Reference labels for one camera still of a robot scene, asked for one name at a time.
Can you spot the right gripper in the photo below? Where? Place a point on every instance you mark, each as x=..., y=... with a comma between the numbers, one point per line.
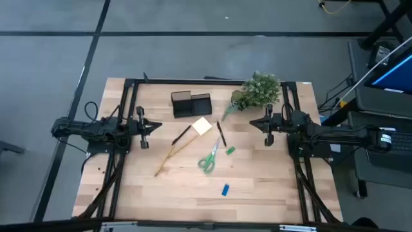
x=275, y=124

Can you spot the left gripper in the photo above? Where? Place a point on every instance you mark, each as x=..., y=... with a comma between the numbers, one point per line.
x=143, y=125

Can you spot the black pencil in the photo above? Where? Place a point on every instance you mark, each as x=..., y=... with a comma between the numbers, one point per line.
x=181, y=135

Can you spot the yellow pencil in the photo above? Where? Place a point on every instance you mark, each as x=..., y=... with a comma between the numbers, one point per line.
x=183, y=146
x=164, y=161

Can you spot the green eraser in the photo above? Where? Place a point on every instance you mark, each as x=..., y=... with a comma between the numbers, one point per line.
x=230, y=150

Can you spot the black pen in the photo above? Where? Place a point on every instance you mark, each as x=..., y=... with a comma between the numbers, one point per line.
x=221, y=133

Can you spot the black mesh desk organizer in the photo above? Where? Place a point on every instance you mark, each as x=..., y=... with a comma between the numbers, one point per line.
x=193, y=108

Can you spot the yellow sticky note pad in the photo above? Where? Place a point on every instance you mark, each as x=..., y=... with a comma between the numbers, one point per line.
x=202, y=126

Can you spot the blue eraser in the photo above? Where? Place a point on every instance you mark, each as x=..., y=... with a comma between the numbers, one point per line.
x=225, y=189

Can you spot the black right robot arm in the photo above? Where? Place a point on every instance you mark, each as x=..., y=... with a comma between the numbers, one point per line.
x=338, y=135

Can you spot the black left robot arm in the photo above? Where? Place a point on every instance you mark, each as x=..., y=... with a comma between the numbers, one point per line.
x=80, y=127

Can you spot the bushy green potted plant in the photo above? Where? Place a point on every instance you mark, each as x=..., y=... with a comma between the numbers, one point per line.
x=260, y=90

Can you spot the trailing succulent potted plant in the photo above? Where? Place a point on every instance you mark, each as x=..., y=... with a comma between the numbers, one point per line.
x=238, y=98

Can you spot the white paper sheet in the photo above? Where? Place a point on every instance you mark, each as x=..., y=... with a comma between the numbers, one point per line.
x=336, y=148

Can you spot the thin white rod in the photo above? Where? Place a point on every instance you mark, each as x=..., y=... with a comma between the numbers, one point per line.
x=357, y=89

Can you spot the grey equipment cart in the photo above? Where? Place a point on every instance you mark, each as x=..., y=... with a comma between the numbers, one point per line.
x=380, y=103

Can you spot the black power adapter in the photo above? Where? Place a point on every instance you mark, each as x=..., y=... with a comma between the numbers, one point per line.
x=381, y=51

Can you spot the monitor with blue screen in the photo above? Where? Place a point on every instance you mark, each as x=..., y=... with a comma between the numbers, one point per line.
x=396, y=77

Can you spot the black laptop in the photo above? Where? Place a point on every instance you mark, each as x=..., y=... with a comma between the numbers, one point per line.
x=402, y=161

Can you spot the black stand legs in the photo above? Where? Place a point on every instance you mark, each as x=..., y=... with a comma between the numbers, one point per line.
x=386, y=23

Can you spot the black aluminium table frame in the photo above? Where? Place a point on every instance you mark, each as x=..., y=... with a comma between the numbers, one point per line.
x=167, y=81

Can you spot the silver metal bracket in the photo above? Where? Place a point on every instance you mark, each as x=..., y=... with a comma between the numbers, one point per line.
x=297, y=228
x=119, y=227

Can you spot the black crossbar rail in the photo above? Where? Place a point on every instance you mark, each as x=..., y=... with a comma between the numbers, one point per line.
x=48, y=225

